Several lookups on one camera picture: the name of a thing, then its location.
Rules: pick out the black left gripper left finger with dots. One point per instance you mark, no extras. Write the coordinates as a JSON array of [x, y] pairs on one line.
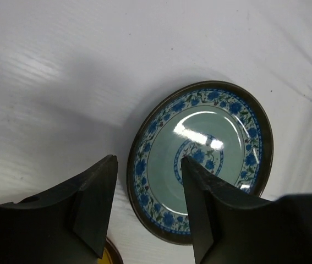
[[65, 224]]

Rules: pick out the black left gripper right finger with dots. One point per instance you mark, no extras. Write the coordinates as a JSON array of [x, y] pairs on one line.
[[228, 225]]

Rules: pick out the yellow plate with dark rim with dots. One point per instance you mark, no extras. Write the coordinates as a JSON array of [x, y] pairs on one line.
[[111, 254]]

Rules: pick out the blue floral green plate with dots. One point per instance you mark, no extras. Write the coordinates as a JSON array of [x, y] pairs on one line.
[[222, 127]]

